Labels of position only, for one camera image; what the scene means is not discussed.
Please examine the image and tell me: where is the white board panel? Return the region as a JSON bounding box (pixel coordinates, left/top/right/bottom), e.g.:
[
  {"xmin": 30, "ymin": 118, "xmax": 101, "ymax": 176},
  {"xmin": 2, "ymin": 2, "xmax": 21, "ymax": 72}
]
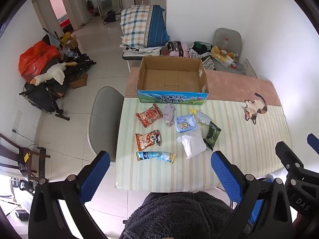
[{"xmin": 240, "ymin": 58, "xmax": 258, "ymax": 79}]

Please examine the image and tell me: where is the plaid bedding bundle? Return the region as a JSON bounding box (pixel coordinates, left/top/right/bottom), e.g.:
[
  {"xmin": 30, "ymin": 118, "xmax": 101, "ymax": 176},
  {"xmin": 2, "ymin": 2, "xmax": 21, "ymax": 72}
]
[{"xmin": 120, "ymin": 4, "xmax": 170, "ymax": 48}]

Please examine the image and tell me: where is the orange plastic bag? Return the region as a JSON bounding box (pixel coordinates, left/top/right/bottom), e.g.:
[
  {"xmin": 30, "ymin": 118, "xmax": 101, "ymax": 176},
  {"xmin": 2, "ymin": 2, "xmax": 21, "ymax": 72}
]
[{"xmin": 19, "ymin": 41, "xmax": 61, "ymax": 82}]

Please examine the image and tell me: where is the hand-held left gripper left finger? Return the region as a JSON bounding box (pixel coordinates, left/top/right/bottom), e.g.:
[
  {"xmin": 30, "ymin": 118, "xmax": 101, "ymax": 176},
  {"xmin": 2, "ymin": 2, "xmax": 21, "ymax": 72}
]
[{"xmin": 28, "ymin": 151, "xmax": 111, "ymax": 239}]

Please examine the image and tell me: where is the brown cardboard box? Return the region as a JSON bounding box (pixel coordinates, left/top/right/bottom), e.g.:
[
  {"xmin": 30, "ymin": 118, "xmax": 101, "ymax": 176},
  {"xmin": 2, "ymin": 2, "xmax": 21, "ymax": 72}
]
[{"xmin": 68, "ymin": 72, "xmax": 89, "ymax": 89}]

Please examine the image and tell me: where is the black and white patterned bag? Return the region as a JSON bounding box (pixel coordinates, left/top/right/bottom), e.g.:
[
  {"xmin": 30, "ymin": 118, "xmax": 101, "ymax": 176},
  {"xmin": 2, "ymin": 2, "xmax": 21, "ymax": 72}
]
[{"xmin": 187, "ymin": 41, "xmax": 216, "ymax": 71}]

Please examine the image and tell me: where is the dark wooden chair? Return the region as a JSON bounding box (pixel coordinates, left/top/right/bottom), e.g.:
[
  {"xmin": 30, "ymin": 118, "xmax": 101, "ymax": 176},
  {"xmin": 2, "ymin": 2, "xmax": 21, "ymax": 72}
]
[{"xmin": 0, "ymin": 133, "xmax": 50, "ymax": 182}]

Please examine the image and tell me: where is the white folding cot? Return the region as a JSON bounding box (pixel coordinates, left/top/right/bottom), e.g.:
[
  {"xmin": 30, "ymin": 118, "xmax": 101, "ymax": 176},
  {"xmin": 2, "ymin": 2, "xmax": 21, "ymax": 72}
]
[{"xmin": 122, "ymin": 43, "xmax": 170, "ymax": 60}]

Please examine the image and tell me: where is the yellow mesh scrubber pack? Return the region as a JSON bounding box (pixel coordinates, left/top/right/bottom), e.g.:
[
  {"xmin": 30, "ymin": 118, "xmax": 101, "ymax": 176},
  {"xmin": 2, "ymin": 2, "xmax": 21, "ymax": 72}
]
[{"xmin": 190, "ymin": 108, "xmax": 215, "ymax": 125}]

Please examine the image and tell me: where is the black backpack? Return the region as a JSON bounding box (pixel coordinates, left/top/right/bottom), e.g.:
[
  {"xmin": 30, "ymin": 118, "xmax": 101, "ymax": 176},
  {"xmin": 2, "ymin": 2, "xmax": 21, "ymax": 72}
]
[{"xmin": 103, "ymin": 12, "xmax": 117, "ymax": 25}]

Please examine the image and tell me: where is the black folded stroller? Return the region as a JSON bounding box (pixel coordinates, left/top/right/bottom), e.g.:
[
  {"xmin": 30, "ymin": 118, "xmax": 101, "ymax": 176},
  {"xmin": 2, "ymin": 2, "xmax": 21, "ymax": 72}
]
[{"xmin": 19, "ymin": 80, "xmax": 71, "ymax": 121}]

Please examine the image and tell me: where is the dark green packet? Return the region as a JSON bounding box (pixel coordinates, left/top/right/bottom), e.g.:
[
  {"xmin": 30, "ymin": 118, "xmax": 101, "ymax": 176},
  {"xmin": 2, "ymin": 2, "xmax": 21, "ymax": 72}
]
[{"xmin": 203, "ymin": 121, "xmax": 222, "ymax": 152}]

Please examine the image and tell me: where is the white soft plastic bag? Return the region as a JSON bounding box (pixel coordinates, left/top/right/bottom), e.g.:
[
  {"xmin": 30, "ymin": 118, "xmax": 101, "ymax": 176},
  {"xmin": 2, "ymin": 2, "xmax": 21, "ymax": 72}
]
[{"xmin": 177, "ymin": 128, "xmax": 208, "ymax": 159}]

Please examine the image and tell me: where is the grey cushioned chair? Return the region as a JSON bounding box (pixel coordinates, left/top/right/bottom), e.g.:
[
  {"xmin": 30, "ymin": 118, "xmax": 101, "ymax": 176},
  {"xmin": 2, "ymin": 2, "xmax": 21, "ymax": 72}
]
[{"xmin": 213, "ymin": 28, "xmax": 247, "ymax": 72}]

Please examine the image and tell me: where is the long blue snack packet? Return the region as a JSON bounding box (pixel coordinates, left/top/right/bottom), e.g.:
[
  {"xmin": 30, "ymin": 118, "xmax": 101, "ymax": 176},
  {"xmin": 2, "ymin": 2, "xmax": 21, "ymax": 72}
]
[{"xmin": 136, "ymin": 151, "xmax": 176, "ymax": 163}]

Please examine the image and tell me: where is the blue tissue pack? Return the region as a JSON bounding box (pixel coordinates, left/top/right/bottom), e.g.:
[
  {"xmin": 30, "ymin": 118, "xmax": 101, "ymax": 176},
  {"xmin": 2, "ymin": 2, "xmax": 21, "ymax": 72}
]
[{"xmin": 176, "ymin": 115, "xmax": 198, "ymax": 133}]

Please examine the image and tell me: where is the orange panda snack packet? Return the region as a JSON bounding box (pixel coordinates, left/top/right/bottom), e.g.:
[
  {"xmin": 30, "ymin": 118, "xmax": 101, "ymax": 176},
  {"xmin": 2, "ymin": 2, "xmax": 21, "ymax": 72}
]
[{"xmin": 135, "ymin": 129, "xmax": 162, "ymax": 152}]

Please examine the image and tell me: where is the pink suitcase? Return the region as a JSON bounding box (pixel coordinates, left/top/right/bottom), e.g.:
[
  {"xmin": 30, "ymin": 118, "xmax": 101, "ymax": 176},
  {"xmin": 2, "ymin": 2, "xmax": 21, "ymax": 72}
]
[{"xmin": 167, "ymin": 40, "xmax": 188, "ymax": 58}]

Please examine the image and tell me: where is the grey plastic chair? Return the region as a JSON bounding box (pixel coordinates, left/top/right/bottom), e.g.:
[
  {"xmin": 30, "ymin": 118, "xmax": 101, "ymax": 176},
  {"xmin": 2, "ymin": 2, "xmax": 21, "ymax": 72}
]
[{"xmin": 88, "ymin": 87, "xmax": 125, "ymax": 162}]

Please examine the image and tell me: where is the white goose plush toy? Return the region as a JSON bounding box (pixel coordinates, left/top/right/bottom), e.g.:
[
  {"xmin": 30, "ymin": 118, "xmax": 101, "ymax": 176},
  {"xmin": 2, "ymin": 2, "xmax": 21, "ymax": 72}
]
[{"xmin": 30, "ymin": 62, "xmax": 78, "ymax": 86}]

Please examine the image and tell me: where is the red snack packet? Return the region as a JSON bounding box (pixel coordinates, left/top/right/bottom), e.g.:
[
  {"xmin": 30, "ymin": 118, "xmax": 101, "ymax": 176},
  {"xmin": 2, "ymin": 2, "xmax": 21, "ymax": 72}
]
[{"xmin": 136, "ymin": 103, "xmax": 163, "ymax": 128}]

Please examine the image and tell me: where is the person's dark fleece clothing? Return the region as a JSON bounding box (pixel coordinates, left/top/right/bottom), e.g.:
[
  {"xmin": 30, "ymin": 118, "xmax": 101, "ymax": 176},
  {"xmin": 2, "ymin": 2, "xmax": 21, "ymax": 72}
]
[{"xmin": 119, "ymin": 191, "xmax": 233, "ymax": 239}]

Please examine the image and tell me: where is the yellow snack bag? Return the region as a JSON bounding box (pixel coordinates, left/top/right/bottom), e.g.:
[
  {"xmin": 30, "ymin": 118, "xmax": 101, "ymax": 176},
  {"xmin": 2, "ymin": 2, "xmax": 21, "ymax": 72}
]
[{"xmin": 211, "ymin": 45, "xmax": 235, "ymax": 66}]

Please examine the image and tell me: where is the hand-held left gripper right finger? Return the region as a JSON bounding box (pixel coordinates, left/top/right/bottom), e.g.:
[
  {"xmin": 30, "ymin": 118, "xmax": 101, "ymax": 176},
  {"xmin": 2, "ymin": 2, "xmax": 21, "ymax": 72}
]
[{"xmin": 211, "ymin": 151, "xmax": 293, "ymax": 239}]

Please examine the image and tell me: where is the yellow cardboard box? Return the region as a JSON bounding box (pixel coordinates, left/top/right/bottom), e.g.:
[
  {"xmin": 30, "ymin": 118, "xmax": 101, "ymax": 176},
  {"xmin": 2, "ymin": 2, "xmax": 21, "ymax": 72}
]
[{"xmin": 60, "ymin": 32, "xmax": 79, "ymax": 49}]

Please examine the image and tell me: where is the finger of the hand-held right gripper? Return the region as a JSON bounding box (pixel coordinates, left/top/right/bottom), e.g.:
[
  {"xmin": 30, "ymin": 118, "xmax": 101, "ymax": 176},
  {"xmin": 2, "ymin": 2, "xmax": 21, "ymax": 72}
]
[
  {"xmin": 307, "ymin": 133, "xmax": 319, "ymax": 154},
  {"xmin": 275, "ymin": 141, "xmax": 306, "ymax": 177}
]

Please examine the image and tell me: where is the pile of black tripods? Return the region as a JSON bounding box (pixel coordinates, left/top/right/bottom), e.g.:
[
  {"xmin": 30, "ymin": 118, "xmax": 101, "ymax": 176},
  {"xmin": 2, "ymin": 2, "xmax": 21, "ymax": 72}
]
[{"xmin": 61, "ymin": 52, "xmax": 97, "ymax": 75}]

